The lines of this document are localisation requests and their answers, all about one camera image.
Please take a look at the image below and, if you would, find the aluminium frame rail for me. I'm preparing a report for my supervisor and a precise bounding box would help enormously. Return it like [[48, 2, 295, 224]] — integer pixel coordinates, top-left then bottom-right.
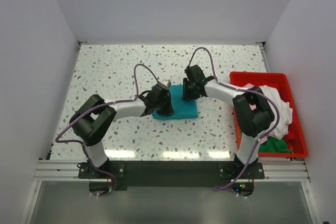
[[34, 159, 310, 182]]

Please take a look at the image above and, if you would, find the green t shirt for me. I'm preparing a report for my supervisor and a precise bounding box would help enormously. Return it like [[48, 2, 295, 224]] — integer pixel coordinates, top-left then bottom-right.
[[259, 136, 292, 153]]

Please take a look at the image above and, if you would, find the white t shirt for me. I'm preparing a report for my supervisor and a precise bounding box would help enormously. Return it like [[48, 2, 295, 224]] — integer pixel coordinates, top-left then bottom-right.
[[260, 86, 293, 140]]

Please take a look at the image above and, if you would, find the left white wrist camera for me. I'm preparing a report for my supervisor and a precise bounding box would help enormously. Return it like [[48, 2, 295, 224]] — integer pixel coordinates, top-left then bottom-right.
[[161, 80, 171, 89]]

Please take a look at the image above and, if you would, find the pink t shirt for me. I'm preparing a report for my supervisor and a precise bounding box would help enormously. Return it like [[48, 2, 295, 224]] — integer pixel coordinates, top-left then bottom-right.
[[242, 87, 273, 137]]

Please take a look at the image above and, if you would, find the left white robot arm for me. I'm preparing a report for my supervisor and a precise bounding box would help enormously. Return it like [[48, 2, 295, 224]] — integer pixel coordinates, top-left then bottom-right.
[[69, 80, 174, 178]]

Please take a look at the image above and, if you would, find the teal t shirt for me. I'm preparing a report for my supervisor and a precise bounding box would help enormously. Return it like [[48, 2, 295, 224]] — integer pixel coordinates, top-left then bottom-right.
[[153, 85, 198, 121]]

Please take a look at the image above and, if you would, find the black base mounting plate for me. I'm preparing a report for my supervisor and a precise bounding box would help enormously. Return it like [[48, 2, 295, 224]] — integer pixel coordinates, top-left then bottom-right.
[[77, 161, 265, 196]]

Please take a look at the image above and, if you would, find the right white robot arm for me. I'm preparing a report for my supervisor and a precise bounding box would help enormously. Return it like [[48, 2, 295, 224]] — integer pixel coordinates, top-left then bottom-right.
[[182, 65, 279, 178]]

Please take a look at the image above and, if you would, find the red plastic bin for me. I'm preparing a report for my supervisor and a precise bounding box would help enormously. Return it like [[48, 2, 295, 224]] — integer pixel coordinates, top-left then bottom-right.
[[229, 71, 308, 158]]

